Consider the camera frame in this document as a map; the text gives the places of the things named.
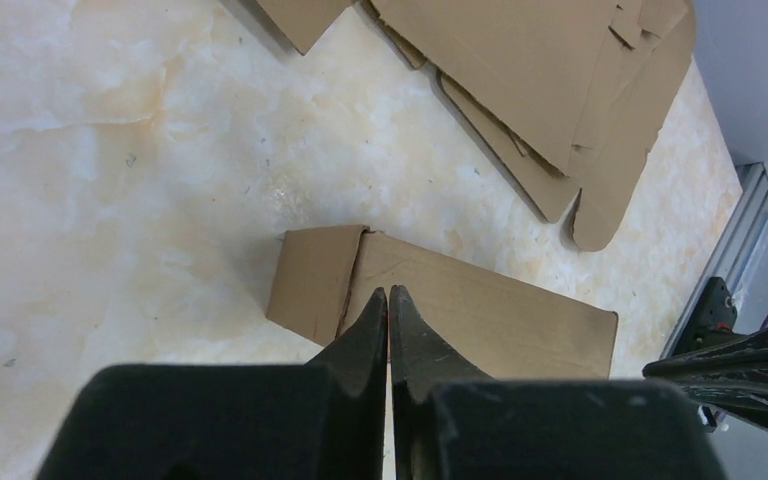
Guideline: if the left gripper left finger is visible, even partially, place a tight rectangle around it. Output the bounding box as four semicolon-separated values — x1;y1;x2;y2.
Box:
38;289;388;479

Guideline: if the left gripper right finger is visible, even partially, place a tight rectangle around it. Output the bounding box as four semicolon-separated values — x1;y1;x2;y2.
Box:
389;285;725;479

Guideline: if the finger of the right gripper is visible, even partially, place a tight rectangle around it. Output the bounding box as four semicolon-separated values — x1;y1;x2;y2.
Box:
642;328;768;431

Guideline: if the brown cardboard box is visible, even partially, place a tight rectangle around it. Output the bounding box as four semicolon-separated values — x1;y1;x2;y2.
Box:
266;225;618;379

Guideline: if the stack of brown cardboard blanks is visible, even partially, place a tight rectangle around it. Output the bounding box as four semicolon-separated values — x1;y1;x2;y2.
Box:
251;0;699;253

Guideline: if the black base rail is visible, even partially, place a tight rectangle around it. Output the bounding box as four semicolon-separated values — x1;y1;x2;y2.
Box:
661;163;768;359

